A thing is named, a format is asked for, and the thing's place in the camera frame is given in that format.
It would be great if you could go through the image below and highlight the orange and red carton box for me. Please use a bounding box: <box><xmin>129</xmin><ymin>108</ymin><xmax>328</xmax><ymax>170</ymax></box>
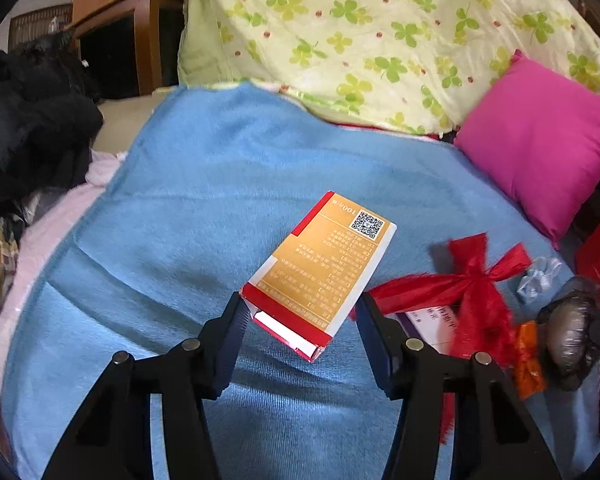
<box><xmin>239</xmin><ymin>191</ymin><xmax>396</xmax><ymax>362</ymax></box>

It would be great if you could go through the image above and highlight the orange snack wrapper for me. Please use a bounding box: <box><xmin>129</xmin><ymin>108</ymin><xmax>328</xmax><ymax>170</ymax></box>
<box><xmin>514</xmin><ymin>321</ymin><xmax>547</xmax><ymax>400</ymax></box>

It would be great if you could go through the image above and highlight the dark grey crumpled plastic bag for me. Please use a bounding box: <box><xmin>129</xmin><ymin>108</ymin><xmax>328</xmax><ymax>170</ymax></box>
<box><xmin>536</xmin><ymin>275</ymin><xmax>600</xmax><ymax>391</ymax></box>

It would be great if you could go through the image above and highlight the white purple paper card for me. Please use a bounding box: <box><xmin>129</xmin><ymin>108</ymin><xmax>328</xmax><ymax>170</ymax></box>
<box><xmin>394</xmin><ymin>306</ymin><xmax>457</xmax><ymax>356</ymax></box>

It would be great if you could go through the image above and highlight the blue towel blanket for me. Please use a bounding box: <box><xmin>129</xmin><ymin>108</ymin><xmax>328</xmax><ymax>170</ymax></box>
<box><xmin>0</xmin><ymin>81</ymin><xmax>600</xmax><ymax>480</ymax></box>

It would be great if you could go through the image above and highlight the magenta pillow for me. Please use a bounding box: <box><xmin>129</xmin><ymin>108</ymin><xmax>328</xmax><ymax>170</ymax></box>
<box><xmin>454</xmin><ymin>51</ymin><xmax>600</xmax><ymax>243</ymax></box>

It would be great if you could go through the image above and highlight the white bed sheet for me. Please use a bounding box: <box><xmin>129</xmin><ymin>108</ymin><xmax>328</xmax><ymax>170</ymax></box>
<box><xmin>0</xmin><ymin>91</ymin><xmax>168</xmax><ymax>391</ymax></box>

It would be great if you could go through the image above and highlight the black clothing pile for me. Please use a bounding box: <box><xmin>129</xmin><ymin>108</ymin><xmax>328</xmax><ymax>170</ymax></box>
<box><xmin>0</xmin><ymin>32</ymin><xmax>104</xmax><ymax>218</ymax></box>

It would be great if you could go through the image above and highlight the brown wooden cabinet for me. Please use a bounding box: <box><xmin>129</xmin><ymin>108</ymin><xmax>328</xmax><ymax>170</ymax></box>
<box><xmin>71</xmin><ymin>0</ymin><xmax>184</xmax><ymax>100</ymax></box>

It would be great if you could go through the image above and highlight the woven brown door panel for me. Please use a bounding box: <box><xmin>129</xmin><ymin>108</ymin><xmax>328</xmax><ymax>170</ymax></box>
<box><xmin>7</xmin><ymin>3</ymin><xmax>73</xmax><ymax>52</ymax></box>

